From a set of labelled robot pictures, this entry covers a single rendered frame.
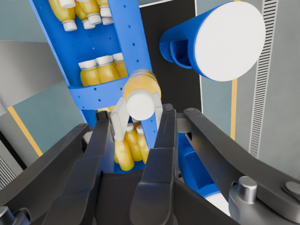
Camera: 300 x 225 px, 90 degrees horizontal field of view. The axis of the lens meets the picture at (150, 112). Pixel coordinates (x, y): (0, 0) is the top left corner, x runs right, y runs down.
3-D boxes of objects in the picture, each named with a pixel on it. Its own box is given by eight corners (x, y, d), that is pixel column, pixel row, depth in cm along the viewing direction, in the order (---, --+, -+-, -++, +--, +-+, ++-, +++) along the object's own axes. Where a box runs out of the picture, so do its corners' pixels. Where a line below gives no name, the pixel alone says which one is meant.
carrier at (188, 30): (166, 22, 130) (153, 55, 139) (218, -16, 50) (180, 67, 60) (194, 35, 136) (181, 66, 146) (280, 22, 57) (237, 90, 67)
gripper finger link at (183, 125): (164, 121, 13) (199, 116, 13) (160, 104, 17) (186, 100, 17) (166, 136, 13) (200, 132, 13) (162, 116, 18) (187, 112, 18)
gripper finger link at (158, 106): (154, 108, 14) (162, 107, 14) (153, 92, 21) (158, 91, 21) (158, 136, 15) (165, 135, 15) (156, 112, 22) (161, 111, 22)
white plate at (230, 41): (220, -15, 49) (218, -14, 50) (182, 66, 59) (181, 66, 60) (281, 22, 56) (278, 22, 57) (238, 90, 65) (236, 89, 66)
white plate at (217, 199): (239, 214, 103) (239, 212, 104) (235, 188, 92) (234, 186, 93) (201, 226, 105) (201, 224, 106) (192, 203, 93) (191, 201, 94)
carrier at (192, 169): (193, 140, 184) (188, 121, 172) (239, 212, 104) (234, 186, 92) (172, 148, 186) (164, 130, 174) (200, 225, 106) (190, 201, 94)
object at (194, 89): (161, 142, 199) (164, 149, 185) (134, 10, 136) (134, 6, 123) (200, 134, 199) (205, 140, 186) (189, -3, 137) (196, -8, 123)
